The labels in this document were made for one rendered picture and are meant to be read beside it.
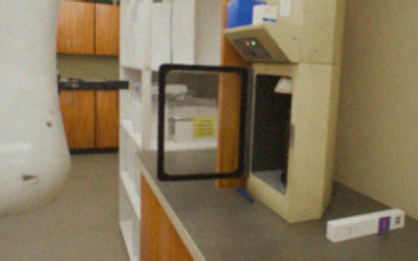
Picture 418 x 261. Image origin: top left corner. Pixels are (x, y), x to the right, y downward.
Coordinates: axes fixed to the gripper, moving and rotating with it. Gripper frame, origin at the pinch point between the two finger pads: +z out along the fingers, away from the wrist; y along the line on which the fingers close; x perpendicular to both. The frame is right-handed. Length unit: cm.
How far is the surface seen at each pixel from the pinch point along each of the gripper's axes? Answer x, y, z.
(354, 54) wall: -15, -9, 87
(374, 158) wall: 23, -25, 87
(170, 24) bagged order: -29, 100, 40
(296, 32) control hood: -18, -38, 42
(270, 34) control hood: -17, -38, 35
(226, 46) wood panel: -14.5, -1.0, 36.2
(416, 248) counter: 37, -65, 68
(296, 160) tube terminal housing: 18, -38, 45
